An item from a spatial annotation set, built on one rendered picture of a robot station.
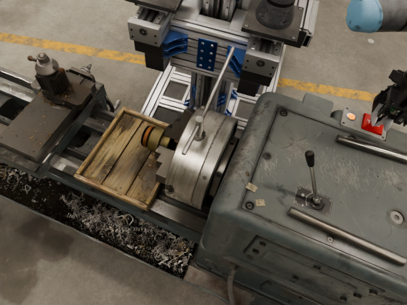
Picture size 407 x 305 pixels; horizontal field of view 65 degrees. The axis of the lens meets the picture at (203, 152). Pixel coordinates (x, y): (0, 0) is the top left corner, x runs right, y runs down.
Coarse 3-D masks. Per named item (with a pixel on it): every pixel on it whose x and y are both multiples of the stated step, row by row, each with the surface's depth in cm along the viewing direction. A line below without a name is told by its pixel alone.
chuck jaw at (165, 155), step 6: (156, 150) 102; (162, 150) 102; (168, 150) 103; (156, 156) 103; (162, 156) 101; (168, 156) 101; (156, 162) 100; (162, 162) 100; (168, 162) 100; (162, 168) 98; (156, 174) 97; (162, 174) 97; (156, 180) 99; (162, 180) 98; (168, 186) 96
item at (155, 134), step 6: (150, 126) 106; (156, 126) 106; (144, 132) 104; (150, 132) 105; (156, 132) 104; (162, 132) 103; (144, 138) 104; (150, 138) 103; (156, 138) 103; (162, 138) 104; (168, 138) 104; (144, 144) 105; (150, 144) 104; (156, 144) 103; (162, 144) 104; (168, 144) 109; (150, 150) 107
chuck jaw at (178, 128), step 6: (186, 108) 101; (186, 114) 100; (192, 114) 99; (174, 120) 101; (180, 120) 101; (186, 120) 100; (168, 126) 103; (174, 126) 102; (180, 126) 102; (168, 132) 103; (174, 132) 103; (180, 132) 102; (174, 138) 103
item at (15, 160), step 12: (36, 84) 136; (96, 84) 137; (96, 96) 135; (84, 108) 130; (72, 120) 127; (84, 120) 133; (0, 132) 124; (72, 132) 128; (60, 144) 123; (0, 156) 117; (12, 156) 117; (24, 156) 117; (48, 156) 119; (24, 168) 117; (36, 168) 115; (48, 168) 122
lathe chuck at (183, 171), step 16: (208, 112) 98; (192, 128) 92; (208, 128) 92; (192, 144) 90; (208, 144) 90; (176, 160) 90; (192, 160) 90; (176, 176) 92; (192, 176) 90; (176, 192) 96; (192, 192) 93
